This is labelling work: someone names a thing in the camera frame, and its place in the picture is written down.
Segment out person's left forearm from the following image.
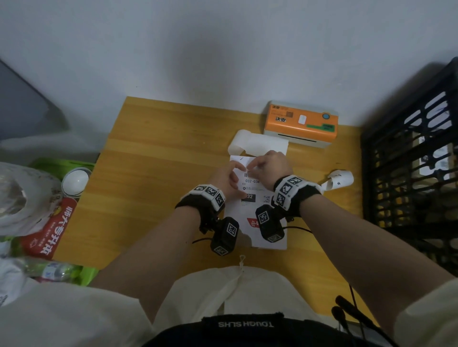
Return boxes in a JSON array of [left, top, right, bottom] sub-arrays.
[[89, 205, 215, 324]]

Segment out red and white packaging bag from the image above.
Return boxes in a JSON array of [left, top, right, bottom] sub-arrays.
[[20, 197, 78, 260]]

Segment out wristband with marker tags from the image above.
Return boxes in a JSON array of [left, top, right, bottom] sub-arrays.
[[271, 175, 324, 219], [175, 184, 227, 235]]

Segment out black plastic crate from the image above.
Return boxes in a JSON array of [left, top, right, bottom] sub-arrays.
[[361, 57, 458, 276]]

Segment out left wristband with marker tags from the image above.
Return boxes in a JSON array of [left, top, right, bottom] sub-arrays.
[[175, 184, 227, 235]]

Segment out white mailer package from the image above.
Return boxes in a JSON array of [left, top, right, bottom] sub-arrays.
[[225, 155, 288, 250]]

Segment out right wristband with marker tags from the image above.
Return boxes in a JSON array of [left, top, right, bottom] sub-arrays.
[[271, 175, 324, 219]]

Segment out white label paper strip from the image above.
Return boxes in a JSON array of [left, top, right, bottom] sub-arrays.
[[228, 129, 289, 158]]

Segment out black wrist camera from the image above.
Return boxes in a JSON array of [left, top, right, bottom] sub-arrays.
[[210, 217, 240, 256], [255, 204, 286, 243]]

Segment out dark grey panel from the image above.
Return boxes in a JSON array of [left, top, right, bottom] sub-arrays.
[[0, 59, 68, 142]]

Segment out person's left hand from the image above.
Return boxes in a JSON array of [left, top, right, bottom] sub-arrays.
[[208, 161, 248, 201]]

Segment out clear plastic bottle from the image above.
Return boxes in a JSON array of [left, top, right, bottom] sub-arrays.
[[20, 259, 83, 283]]

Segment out green plastic basket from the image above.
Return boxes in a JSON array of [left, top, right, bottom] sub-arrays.
[[0, 158, 100, 286]]

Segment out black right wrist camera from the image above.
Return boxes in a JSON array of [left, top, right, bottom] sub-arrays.
[[255, 204, 286, 243]]

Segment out orange and white label printer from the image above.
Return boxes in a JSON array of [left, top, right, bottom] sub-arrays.
[[263, 101, 339, 149]]

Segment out white printed shipping label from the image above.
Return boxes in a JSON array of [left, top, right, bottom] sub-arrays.
[[229, 155, 274, 205]]

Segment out curled white backing paper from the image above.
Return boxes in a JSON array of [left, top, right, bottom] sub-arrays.
[[320, 170, 354, 193]]

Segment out person's cream shirt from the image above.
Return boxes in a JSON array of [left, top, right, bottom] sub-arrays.
[[0, 255, 458, 347]]

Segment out person's right forearm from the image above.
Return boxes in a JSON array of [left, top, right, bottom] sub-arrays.
[[299, 193, 455, 338]]

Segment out person's black waistband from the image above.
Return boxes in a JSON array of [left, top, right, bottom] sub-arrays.
[[142, 313, 383, 347]]

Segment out black cables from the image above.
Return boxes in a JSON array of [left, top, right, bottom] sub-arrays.
[[331, 284, 399, 347]]

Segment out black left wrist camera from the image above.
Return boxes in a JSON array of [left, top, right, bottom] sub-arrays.
[[210, 217, 240, 256]]

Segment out white box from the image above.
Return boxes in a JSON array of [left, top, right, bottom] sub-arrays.
[[404, 92, 456, 181]]

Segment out person's right hand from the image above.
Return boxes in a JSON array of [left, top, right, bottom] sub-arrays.
[[247, 150, 294, 192]]

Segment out clear plastic bag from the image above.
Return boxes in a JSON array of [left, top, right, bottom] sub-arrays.
[[0, 162, 64, 237]]

